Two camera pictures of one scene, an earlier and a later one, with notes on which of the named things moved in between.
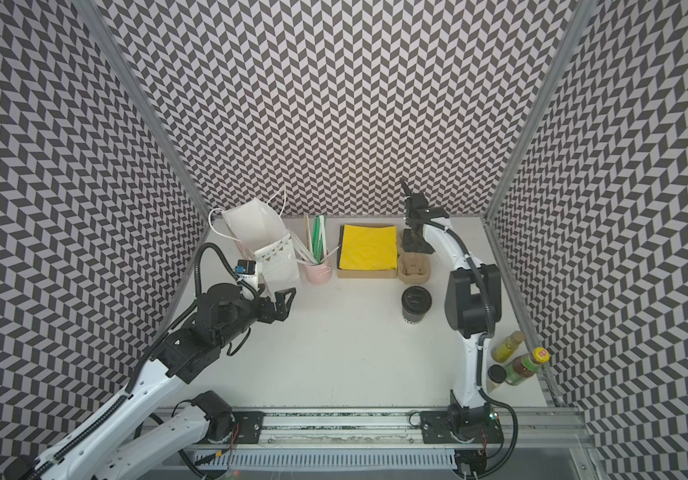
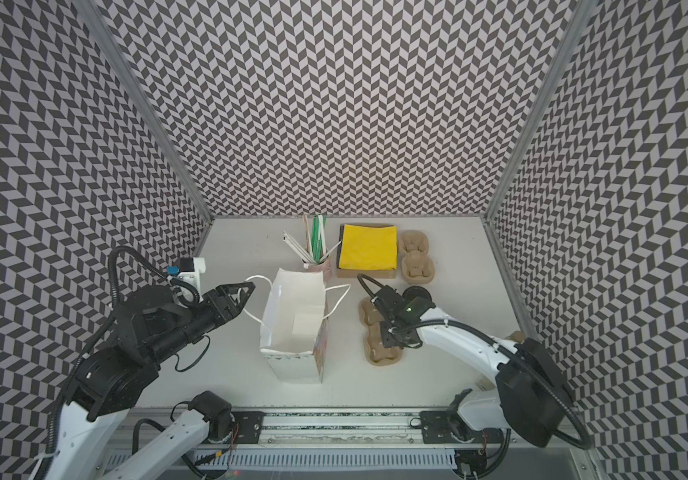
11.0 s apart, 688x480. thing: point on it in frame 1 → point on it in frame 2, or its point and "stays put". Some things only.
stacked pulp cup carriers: x=413 y=267 stays put
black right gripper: x=414 y=216 → x=388 y=335
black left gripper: x=268 y=316 → x=233 y=307
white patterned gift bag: x=262 y=231 → x=293 y=325
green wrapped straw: x=318 y=241 stays put
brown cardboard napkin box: x=368 y=251 stays put
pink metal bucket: x=319 y=274 stays put
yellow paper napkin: x=368 y=248 stays put
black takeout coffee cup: x=416 y=301 stays put
